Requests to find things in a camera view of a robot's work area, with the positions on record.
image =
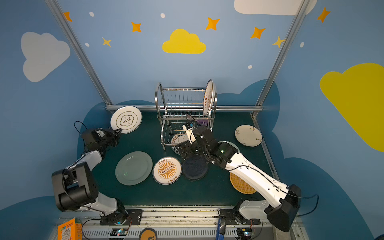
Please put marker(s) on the light green flower plate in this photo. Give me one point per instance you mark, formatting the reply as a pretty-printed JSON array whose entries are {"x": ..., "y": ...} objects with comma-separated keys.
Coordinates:
[{"x": 232, "y": 144}]

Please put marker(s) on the white red-berry plate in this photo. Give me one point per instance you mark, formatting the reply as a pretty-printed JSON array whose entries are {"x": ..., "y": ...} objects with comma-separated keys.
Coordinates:
[{"x": 248, "y": 135}]

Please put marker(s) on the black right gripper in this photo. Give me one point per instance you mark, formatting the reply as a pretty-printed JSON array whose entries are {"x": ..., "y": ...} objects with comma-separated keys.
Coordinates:
[{"x": 188, "y": 147}]

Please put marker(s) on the green rim lettered plate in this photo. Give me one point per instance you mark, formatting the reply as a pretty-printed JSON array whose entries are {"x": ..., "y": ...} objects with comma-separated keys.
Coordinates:
[{"x": 177, "y": 139}]

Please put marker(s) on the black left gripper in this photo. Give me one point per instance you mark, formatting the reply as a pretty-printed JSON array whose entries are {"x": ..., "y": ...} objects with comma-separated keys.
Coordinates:
[{"x": 109, "y": 136}]

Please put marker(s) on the round black orange logo disc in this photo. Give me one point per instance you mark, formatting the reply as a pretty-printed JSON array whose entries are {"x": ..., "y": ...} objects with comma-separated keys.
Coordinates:
[{"x": 148, "y": 234}]

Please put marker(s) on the plain pale green plate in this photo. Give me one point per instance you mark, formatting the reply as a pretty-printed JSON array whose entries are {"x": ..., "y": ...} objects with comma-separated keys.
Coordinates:
[{"x": 134, "y": 168}]

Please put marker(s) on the pink purple silicone spatula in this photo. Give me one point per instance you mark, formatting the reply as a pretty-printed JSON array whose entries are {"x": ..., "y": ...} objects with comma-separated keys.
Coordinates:
[{"x": 203, "y": 122}]

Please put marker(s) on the white cloud motif plate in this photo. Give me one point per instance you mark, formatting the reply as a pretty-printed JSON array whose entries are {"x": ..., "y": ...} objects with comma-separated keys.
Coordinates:
[{"x": 128, "y": 119}]

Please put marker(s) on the orange sunburst plate flat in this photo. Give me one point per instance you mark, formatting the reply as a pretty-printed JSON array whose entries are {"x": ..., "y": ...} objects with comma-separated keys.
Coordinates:
[{"x": 167, "y": 171}]

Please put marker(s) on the orange woven plate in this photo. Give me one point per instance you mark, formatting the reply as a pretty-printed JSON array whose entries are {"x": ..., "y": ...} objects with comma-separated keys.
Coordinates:
[{"x": 240, "y": 185}]

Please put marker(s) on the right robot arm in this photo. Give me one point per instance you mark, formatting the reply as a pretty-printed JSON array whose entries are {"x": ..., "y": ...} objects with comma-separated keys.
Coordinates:
[{"x": 283, "y": 201}]

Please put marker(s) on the stainless steel dish rack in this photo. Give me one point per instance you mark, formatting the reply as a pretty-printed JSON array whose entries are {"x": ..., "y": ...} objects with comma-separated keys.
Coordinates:
[{"x": 177, "y": 105}]

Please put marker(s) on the dark blue speckled plate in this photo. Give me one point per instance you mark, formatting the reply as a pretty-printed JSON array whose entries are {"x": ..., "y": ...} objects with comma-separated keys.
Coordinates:
[{"x": 195, "y": 167}]

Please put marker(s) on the blue handled tool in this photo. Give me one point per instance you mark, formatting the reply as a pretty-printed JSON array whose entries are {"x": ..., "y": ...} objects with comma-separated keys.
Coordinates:
[{"x": 221, "y": 230}]

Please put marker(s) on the orange green box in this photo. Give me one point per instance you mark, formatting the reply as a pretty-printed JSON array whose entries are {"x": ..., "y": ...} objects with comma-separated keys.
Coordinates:
[{"x": 71, "y": 230}]

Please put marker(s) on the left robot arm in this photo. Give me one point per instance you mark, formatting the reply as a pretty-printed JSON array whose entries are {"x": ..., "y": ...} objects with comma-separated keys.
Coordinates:
[{"x": 75, "y": 187}]

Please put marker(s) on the orange sunburst plate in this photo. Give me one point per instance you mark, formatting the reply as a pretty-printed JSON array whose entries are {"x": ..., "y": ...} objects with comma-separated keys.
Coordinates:
[
  {"x": 167, "y": 171},
  {"x": 209, "y": 98}
]

